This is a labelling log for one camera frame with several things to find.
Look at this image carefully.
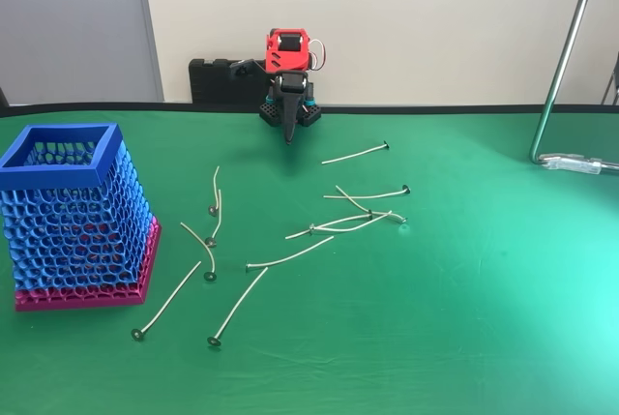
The silver metal clamp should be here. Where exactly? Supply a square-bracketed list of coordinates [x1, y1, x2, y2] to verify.
[539, 152, 619, 176]

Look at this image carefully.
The black plastic tool case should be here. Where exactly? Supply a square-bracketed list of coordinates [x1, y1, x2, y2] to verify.
[188, 57, 272, 105]

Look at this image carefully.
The white red servo cable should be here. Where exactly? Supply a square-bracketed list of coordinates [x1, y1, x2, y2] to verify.
[308, 39, 327, 72]

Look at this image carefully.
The blue and magenta mesh basket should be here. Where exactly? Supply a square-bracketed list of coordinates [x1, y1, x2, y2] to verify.
[0, 123, 162, 313]

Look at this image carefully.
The camera circuit board black bracket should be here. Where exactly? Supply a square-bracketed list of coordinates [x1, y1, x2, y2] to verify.
[229, 59, 268, 80]

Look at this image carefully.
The white candle wick metal base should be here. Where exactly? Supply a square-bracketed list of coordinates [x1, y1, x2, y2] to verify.
[308, 210, 394, 234]
[322, 184, 412, 200]
[206, 266, 270, 348]
[245, 235, 336, 273]
[180, 222, 218, 282]
[283, 209, 374, 241]
[207, 165, 221, 218]
[203, 189, 224, 249]
[131, 260, 203, 342]
[321, 140, 391, 165]
[335, 185, 409, 223]

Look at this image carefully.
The dark chair frame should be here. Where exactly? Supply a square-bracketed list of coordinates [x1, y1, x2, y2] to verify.
[602, 50, 619, 106]

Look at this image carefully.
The black perforated block teal knob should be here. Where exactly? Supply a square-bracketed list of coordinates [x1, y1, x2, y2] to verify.
[258, 93, 282, 129]
[298, 93, 324, 129]

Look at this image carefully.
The green cloth table cover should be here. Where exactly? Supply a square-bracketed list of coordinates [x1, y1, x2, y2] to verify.
[0, 103, 619, 415]

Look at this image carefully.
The grey partition panel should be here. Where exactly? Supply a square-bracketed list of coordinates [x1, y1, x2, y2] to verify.
[0, 0, 164, 105]

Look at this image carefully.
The chrome bent tube stand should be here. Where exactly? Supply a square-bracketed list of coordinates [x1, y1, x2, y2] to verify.
[528, 0, 605, 165]

